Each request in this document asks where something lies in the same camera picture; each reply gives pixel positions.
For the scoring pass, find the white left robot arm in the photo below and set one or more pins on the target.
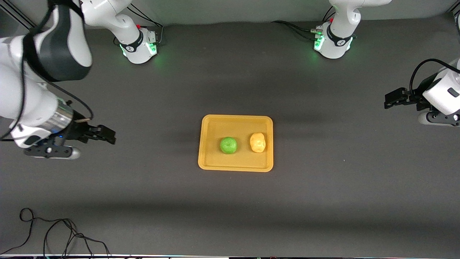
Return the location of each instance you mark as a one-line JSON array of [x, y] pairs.
[[337, 46]]

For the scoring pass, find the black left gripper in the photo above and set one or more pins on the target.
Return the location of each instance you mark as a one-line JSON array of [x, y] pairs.
[[415, 97]]

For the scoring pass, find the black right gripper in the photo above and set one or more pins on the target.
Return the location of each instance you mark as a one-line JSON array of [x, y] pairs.
[[80, 130]]

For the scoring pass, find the green apple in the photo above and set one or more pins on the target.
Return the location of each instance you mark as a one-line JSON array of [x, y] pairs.
[[228, 145]]

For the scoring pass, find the yellow plastic tray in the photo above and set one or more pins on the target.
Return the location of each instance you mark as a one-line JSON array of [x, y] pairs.
[[210, 144]]

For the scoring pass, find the yellow potato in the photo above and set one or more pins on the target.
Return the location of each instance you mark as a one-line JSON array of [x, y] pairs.
[[257, 142]]

